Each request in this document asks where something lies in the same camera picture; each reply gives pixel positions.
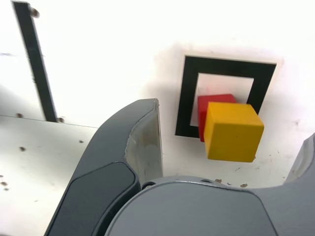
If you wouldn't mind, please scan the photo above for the black tape strip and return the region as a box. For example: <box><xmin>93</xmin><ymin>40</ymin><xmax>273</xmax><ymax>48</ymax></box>
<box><xmin>11</xmin><ymin>0</ymin><xmax>59</xmax><ymax>122</ymax></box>

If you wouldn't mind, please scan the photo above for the red cube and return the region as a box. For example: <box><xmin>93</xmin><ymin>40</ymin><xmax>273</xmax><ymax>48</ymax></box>
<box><xmin>197</xmin><ymin>93</ymin><xmax>237</xmax><ymax>143</ymax></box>

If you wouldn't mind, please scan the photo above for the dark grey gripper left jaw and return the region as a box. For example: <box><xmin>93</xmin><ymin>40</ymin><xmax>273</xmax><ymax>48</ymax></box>
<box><xmin>45</xmin><ymin>98</ymin><xmax>164</xmax><ymax>236</ymax></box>

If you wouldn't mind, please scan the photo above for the black tape square outline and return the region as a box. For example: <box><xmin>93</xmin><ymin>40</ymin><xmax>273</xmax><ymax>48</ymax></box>
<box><xmin>174</xmin><ymin>55</ymin><xmax>278</xmax><ymax>140</ymax></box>

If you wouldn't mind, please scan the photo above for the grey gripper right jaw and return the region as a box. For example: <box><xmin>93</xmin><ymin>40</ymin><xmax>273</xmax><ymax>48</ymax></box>
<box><xmin>105</xmin><ymin>133</ymin><xmax>315</xmax><ymax>236</ymax></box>

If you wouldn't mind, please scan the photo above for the yellow cube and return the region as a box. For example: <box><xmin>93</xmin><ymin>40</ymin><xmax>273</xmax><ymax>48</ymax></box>
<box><xmin>203</xmin><ymin>102</ymin><xmax>265</xmax><ymax>163</ymax></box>

